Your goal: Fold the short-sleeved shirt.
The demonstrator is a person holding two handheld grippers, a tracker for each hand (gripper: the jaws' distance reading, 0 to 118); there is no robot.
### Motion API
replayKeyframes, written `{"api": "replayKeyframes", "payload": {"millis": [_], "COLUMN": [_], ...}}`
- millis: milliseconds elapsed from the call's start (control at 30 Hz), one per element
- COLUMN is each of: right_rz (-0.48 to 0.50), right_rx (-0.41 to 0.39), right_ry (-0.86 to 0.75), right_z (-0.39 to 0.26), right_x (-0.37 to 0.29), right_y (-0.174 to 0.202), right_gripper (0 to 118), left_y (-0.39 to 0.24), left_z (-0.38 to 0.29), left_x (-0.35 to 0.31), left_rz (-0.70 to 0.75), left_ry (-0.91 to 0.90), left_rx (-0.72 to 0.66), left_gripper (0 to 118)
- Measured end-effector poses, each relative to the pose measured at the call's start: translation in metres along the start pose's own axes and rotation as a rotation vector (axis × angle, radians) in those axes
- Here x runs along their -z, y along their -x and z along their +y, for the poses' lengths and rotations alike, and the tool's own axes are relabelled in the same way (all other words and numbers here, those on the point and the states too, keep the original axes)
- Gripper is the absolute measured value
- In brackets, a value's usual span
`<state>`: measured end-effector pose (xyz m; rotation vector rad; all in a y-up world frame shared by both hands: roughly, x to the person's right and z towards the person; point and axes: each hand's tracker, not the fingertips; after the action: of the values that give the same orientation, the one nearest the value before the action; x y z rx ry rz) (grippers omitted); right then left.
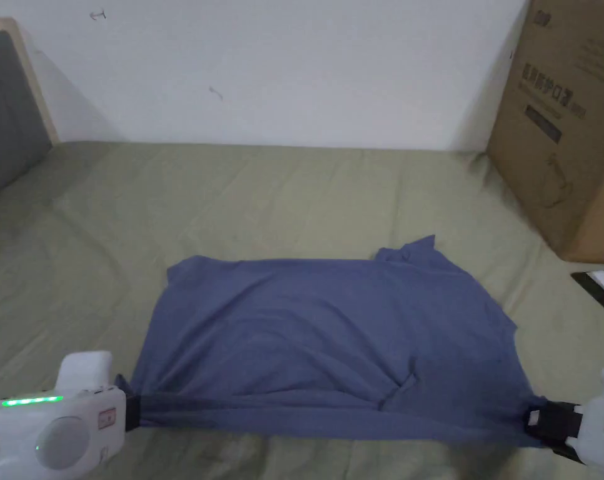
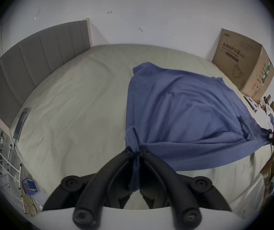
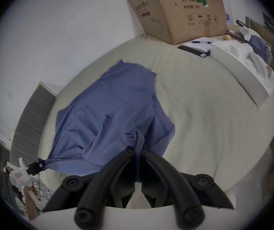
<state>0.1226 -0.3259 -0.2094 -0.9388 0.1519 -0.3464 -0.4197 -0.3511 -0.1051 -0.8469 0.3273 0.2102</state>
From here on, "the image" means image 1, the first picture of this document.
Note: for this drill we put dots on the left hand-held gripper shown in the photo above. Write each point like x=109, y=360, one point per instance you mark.
x=57, y=435

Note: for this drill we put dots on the dark blue shirt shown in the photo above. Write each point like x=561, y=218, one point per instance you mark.
x=332, y=340

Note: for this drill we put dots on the black flat tablet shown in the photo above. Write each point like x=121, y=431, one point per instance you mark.
x=602, y=290

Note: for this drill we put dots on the bed with pale green sheet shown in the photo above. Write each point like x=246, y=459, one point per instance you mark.
x=292, y=200

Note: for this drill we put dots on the large brown carton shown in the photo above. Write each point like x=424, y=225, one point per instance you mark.
x=562, y=130

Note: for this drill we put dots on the grey padded headboard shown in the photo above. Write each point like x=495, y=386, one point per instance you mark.
x=7, y=110

